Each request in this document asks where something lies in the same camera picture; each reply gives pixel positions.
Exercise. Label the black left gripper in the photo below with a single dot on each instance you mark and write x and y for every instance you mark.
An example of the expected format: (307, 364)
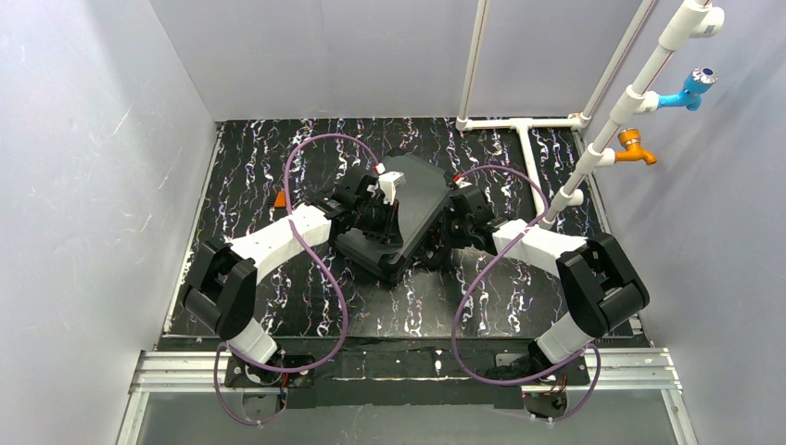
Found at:
(381, 217)

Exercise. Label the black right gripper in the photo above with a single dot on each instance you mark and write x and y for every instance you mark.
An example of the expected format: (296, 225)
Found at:
(448, 226)

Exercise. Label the black foam-lined poker case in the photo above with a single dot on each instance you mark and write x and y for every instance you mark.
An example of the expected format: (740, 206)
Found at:
(423, 201)

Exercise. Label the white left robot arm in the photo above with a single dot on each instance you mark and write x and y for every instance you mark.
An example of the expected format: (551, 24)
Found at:
(221, 285)

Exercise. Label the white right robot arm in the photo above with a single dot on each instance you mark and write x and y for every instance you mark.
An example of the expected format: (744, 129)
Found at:
(601, 286)

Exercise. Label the orange tap valve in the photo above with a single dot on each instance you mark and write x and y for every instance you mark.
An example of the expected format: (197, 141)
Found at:
(630, 141)

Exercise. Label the blue tap valve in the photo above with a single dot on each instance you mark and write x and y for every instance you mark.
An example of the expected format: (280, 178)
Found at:
(690, 97)

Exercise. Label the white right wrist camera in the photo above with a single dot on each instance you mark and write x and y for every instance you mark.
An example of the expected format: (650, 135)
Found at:
(459, 182)

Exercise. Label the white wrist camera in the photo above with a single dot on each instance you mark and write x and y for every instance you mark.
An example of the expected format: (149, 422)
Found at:
(459, 182)
(388, 182)

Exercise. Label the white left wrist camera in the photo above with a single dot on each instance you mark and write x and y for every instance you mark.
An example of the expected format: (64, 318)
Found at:
(388, 182)

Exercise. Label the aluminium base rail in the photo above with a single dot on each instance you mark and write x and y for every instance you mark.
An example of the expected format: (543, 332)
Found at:
(396, 396)

